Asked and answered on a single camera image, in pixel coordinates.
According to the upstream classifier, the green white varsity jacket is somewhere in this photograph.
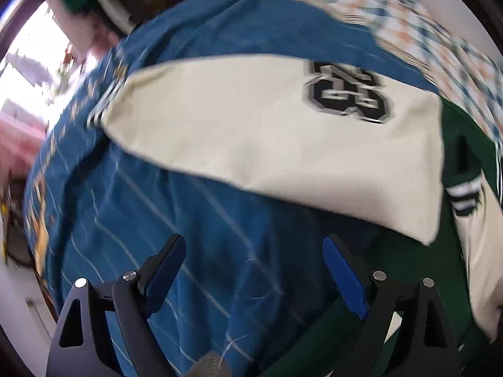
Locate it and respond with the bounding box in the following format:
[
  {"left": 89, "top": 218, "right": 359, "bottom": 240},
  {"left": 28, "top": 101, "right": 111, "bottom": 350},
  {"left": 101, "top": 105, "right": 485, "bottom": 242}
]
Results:
[{"left": 84, "top": 55, "right": 502, "bottom": 376}]

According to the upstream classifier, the blue striped plaid bed sheet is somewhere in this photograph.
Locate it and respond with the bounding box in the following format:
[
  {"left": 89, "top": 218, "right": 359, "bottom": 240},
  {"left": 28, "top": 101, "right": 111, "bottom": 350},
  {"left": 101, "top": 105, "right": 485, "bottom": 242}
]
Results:
[{"left": 23, "top": 0, "right": 503, "bottom": 377}]

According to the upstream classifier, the floral pink curtain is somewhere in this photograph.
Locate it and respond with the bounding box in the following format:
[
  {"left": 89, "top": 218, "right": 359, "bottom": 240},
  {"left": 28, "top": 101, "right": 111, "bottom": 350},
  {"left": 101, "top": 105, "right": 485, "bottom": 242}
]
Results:
[{"left": 1, "top": 3, "right": 119, "bottom": 182}]

